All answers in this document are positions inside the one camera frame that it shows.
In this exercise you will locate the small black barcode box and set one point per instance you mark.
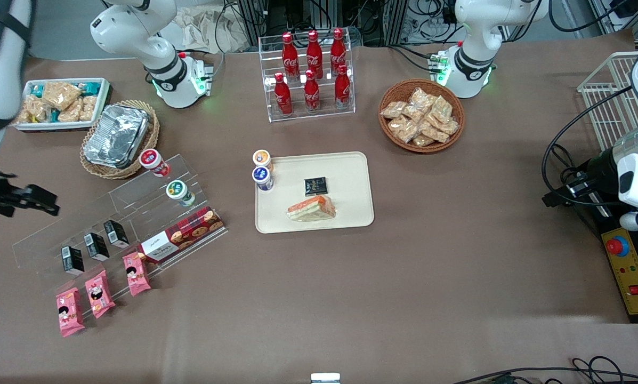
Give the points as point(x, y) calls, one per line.
point(72, 260)
point(96, 246)
point(116, 233)

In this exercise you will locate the round brown wicker basket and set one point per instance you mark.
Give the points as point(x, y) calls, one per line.
point(430, 149)

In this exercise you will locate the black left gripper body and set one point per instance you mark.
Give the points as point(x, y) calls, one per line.
point(597, 172)

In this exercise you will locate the white connector box green lights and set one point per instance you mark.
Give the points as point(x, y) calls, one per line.
point(438, 66)
point(201, 77)

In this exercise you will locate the pink snack packet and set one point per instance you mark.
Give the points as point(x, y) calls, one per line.
point(136, 273)
point(70, 319)
point(99, 294)

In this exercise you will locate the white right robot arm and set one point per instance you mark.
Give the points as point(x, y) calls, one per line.
point(164, 80)

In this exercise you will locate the aluminium frame equipment rack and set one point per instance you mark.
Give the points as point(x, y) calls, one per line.
point(382, 21)

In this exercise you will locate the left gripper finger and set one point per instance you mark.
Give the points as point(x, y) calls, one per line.
point(564, 197)
point(576, 180)

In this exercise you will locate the clear acrylic stepped stand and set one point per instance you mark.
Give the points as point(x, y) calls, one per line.
point(137, 192)

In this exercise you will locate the orange-label white-lid bottle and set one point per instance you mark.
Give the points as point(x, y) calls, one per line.
point(262, 158)

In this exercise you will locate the yellow emergency stop box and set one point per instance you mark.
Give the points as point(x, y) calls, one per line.
point(633, 272)

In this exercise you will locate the red-label white-lid bottle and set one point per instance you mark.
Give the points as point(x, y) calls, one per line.
point(150, 157)

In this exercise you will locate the clear acrylic bottle rack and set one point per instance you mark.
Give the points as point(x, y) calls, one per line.
point(325, 114)

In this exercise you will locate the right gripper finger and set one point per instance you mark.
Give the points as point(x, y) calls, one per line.
point(15, 207)
point(41, 196)

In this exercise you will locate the white rectangular plastic bin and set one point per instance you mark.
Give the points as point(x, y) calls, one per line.
point(57, 127)

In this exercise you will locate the teal snack packet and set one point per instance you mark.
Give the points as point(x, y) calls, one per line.
point(54, 115)
point(37, 90)
point(90, 86)

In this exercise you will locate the red plaid cookie box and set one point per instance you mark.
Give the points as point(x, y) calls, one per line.
point(180, 234)

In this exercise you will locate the green-label white-lid bottle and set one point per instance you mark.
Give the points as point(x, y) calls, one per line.
point(176, 188)

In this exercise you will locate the beige plastic tray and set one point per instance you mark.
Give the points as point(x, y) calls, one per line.
point(350, 176)

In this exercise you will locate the wicker basket with foil container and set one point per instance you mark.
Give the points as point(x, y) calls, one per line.
point(92, 165)

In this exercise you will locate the puffed rice snack pack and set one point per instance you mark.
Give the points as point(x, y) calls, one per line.
point(25, 114)
point(71, 113)
point(37, 109)
point(88, 108)
point(60, 95)

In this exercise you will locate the plastic-wrapped sandwich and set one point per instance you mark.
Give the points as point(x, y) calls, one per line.
point(313, 209)

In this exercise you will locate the aluminium foil container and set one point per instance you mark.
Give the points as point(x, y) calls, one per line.
point(116, 136)

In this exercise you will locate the wrapped crispy snack pack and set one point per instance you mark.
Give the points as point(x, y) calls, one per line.
point(421, 98)
point(414, 113)
point(441, 108)
point(393, 110)
point(449, 127)
point(402, 129)
point(422, 141)
point(435, 132)

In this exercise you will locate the beige crumpled cloth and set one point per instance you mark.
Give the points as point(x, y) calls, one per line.
point(212, 32)

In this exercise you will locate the small white box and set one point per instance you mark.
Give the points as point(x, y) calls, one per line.
point(325, 378)

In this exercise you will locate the blue-label white-lid bottle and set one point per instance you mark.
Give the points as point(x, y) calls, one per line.
point(262, 175)

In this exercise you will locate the black chocolate packet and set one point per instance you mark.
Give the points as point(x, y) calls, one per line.
point(315, 186)

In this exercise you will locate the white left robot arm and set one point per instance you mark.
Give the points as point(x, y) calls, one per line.
point(476, 64)

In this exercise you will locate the red cola bottle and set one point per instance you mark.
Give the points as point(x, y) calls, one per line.
point(338, 50)
point(312, 94)
point(290, 56)
point(342, 90)
point(314, 53)
point(283, 98)

